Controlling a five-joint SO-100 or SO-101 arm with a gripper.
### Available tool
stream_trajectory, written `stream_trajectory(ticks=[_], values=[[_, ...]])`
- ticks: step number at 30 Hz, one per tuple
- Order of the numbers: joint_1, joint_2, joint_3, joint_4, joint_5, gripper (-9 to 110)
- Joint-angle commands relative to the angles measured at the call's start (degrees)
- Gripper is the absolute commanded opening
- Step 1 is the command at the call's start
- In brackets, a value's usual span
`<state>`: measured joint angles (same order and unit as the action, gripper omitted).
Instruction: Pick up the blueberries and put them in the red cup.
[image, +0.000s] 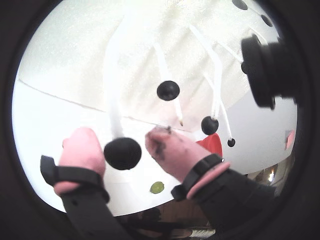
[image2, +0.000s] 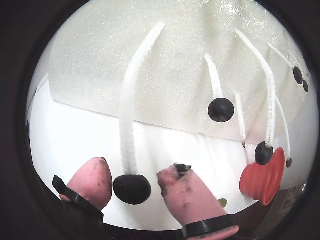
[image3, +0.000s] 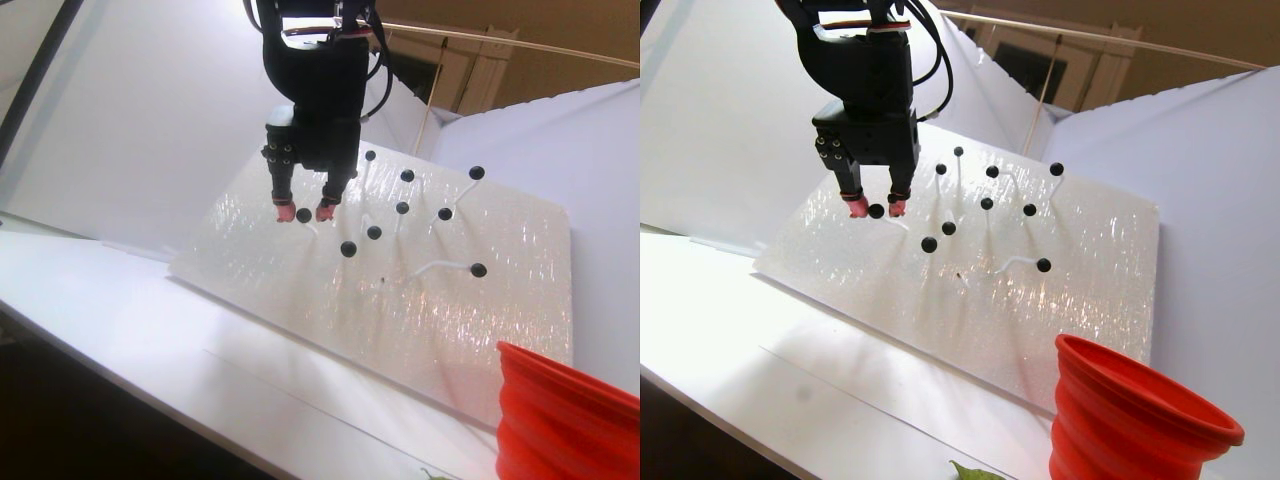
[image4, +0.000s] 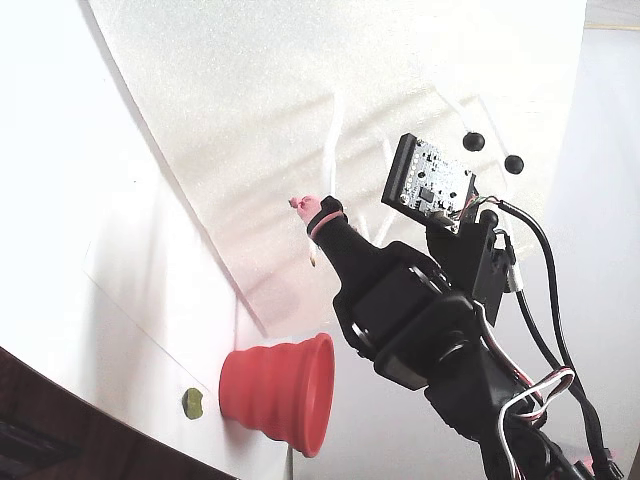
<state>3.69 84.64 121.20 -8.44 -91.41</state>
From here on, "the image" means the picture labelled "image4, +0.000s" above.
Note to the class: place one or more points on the white paper sheet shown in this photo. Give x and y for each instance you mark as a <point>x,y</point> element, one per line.
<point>165,320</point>

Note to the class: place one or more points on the small green leaf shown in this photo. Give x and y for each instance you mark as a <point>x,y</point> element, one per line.
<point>192,403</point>

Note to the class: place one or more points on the red collapsible silicone cup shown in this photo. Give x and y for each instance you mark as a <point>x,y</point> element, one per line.
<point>270,385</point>

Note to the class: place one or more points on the pink-tipped black gripper finger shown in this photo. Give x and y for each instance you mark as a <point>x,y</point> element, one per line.
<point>345,245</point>

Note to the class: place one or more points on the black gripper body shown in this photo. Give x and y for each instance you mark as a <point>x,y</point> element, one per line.
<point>376,286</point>

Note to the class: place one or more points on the white pipe cleaner stem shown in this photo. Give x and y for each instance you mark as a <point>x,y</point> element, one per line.
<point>452,107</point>
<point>492,127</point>
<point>334,125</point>
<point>386,152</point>
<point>313,257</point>

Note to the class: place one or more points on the pink sticky note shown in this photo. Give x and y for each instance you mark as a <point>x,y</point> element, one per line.
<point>592,457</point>

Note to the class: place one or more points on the white sparkly foam board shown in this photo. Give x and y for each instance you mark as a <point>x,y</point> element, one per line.
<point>225,100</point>

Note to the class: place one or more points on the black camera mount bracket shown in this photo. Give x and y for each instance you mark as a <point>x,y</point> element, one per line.
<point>480,270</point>

